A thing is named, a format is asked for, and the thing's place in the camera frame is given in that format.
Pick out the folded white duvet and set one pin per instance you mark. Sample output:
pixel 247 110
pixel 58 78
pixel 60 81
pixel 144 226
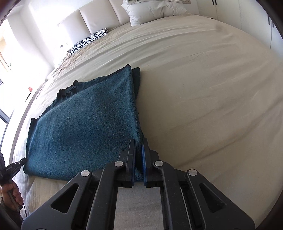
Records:
pixel 152 11

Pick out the black framed window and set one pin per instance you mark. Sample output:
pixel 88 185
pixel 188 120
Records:
pixel 4 116

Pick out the person's left hand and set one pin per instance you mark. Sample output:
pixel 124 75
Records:
pixel 13 192

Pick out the zebra print pillow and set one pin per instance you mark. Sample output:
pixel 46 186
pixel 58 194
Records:
pixel 88 41

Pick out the dark green knit sweater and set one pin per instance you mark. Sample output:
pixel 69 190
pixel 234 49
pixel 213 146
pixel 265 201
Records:
pixel 88 121

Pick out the white wardrobe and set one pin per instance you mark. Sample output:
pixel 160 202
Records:
pixel 243 17

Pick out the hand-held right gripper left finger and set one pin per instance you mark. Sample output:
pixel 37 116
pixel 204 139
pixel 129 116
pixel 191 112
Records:
pixel 132 154

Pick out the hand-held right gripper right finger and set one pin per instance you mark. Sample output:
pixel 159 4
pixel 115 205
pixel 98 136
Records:
pixel 144 154

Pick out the bed with beige sheet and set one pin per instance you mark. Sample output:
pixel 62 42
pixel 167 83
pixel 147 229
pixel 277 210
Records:
pixel 199 88

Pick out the beige padded headboard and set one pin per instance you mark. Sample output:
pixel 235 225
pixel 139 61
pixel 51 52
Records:
pixel 97 15

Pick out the wall socket panel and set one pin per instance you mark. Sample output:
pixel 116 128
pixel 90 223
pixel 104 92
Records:
pixel 186 1

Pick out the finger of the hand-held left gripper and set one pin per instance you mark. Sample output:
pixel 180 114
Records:
pixel 20 162

